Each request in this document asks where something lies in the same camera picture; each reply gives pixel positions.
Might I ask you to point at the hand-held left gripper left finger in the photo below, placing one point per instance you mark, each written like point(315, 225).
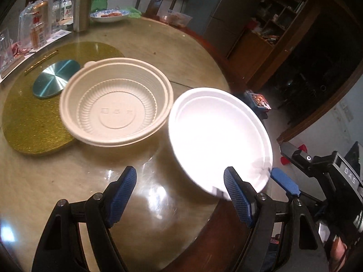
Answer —
point(122, 195)

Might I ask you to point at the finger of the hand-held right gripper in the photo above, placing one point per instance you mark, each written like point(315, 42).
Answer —
point(303, 158)
point(286, 181)

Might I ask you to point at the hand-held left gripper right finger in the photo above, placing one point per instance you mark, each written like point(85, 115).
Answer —
point(238, 201)

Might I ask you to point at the white foam plate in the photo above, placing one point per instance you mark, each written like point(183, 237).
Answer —
point(215, 136)

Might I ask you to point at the person's right hand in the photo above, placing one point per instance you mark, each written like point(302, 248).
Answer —
point(339, 253)

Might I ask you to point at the colourful printed box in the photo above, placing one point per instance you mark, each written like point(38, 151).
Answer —
point(258, 99)

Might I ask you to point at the beige plastic bowl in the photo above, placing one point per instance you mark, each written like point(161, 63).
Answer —
point(113, 110)

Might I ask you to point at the gold glitter placemat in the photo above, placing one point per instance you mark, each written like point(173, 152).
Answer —
point(25, 119)

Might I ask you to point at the teal round coaster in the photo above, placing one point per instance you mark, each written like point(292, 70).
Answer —
point(54, 80)

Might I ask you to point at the wooden shelf unit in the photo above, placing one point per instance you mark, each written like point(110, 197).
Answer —
point(283, 5)

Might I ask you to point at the gold stick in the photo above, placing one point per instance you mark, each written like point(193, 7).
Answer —
point(39, 63)

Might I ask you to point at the grey refrigerator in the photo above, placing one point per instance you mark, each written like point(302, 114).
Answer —
point(229, 11)

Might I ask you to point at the white printed paper sheet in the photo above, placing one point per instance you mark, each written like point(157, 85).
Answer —
point(61, 35)

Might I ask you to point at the blue and white plate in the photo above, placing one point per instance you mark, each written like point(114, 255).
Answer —
point(109, 17)

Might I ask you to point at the green plastic bag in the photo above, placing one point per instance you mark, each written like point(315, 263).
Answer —
point(135, 12)

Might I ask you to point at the clear plastic food container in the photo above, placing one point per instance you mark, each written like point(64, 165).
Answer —
point(174, 18)

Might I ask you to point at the orange drink can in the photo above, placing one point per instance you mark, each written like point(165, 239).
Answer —
point(39, 25)

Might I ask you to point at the stainless steel thermos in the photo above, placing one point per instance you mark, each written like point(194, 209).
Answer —
point(82, 8)

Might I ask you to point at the clear labelled bottle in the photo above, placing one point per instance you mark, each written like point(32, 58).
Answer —
point(68, 11)

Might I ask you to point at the clear pitcher holding can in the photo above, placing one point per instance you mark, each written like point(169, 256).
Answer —
point(24, 28)

